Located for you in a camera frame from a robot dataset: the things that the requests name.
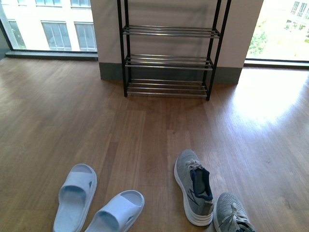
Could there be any grey knit sneaker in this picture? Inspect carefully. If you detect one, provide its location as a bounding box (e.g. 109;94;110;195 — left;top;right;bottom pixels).
213;192;255;232
174;149;213;227

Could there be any black metal shoe rack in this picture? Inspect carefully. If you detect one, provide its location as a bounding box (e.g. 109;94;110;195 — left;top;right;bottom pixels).
117;0;231;100

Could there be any dark window frame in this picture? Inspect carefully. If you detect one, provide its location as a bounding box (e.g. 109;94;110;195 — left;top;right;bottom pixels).
0;4;99;61
243;58;309;70

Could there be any dark window frame left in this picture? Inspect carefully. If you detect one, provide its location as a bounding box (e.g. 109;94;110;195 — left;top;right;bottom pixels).
0;4;99;61

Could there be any dark window frame right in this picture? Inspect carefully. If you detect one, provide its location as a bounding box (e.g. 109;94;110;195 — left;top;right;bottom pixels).
243;58;309;70

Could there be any light blue slide sandal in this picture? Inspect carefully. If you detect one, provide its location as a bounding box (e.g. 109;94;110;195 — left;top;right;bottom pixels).
53;164;97;232
86;190;145;232

